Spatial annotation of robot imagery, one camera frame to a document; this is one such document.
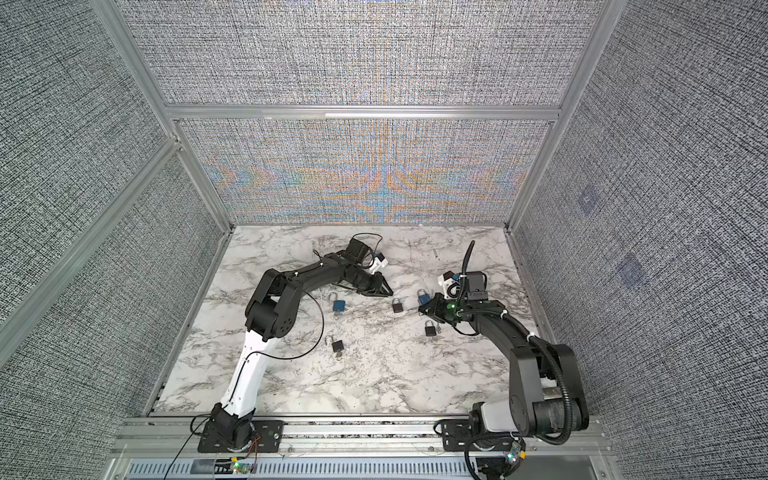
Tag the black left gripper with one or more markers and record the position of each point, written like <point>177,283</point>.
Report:
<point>377,285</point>

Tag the green circuit board left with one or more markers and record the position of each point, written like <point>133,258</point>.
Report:
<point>243,466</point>

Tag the green circuit board right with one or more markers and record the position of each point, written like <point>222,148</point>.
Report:
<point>515,456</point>

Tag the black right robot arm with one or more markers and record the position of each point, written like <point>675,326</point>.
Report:
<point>546,398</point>

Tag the green circuit board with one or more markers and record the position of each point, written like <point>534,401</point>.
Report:
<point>515,456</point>
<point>243,466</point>

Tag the blue padlock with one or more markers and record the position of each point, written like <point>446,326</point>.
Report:
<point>338,304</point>
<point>423,297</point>

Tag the aluminium front rail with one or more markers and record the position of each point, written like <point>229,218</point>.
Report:
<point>322,446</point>

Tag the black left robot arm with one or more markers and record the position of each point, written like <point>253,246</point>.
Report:
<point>270,315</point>

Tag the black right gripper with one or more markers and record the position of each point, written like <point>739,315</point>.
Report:
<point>436,311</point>

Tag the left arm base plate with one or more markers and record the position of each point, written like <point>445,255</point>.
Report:
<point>262,436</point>

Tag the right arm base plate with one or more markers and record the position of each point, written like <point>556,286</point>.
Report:
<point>456,434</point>

